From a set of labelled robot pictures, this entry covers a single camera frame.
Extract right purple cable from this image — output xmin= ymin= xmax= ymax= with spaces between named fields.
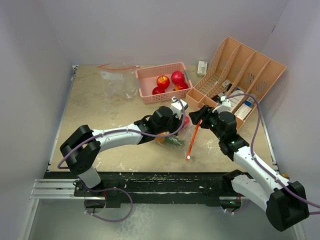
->
xmin=224 ymin=92 xmax=320 ymax=216

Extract orange desk file organizer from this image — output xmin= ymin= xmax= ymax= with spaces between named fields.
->
xmin=186 ymin=37 xmax=286 ymax=129

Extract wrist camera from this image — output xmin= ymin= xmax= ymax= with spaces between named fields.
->
xmin=212 ymin=96 xmax=231 ymax=113
xmin=170 ymin=97 xmax=188 ymax=119

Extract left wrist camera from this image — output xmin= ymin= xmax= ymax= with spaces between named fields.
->
xmin=170 ymin=97 xmax=188 ymax=119

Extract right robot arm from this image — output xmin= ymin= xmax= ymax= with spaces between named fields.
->
xmin=189 ymin=105 xmax=310 ymax=232

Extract fake red yellow mango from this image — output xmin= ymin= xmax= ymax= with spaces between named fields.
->
xmin=183 ymin=116 xmax=190 ymax=129

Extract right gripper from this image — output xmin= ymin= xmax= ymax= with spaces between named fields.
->
xmin=189 ymin=104 xmax=224 ymax=141

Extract pink plastic basket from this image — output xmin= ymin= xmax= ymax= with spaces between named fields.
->
xmin=135 ymin=62 xmax=193 ymax=104

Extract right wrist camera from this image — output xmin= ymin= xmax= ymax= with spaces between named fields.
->
xmin=212 ymin=96 xmax=231 ymax=113

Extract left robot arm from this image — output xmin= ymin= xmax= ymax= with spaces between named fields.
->
xmin=59 ymin=102 xmax=185 ymax=196

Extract fake red apple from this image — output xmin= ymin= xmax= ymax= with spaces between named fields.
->
xmin=152 ymin=86 xmax=165 ymax=95
xmin=170 ymin=70 xmax=185 ymax=85
xmin=173 ymin=82 xmax=189 ymax=91
xmin=156 ymin=75 xmax=171 ymax=89

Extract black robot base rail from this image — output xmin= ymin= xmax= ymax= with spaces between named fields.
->
xmin=73 ymin=172 xmax=245 ymax=211

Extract clear zip bag mixed fruit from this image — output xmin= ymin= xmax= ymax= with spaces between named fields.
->
xmin=171 ymin=118 xmax=200 ymax=161

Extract small white box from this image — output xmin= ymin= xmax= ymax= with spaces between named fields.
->
xmin=197 ymin=61 xmax=208 ymax=78

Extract purple cable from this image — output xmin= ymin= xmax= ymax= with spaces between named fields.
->
xmin=224 ymin=92 xmax=320 ymax=216
xmin=57 ymin=97 xmax=187 ymax=223

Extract clear zip bag red apples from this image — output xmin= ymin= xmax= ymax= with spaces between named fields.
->
xmin=97 ymin=62 xmax=140 ymax=99

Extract fake pineapple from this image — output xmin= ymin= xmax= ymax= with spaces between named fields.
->
xmin=155 ymin=132 xmax=185 ymax=147

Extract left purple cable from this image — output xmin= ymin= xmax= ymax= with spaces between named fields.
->
xmin=57 ymin=97 xmax=187 ymax=223

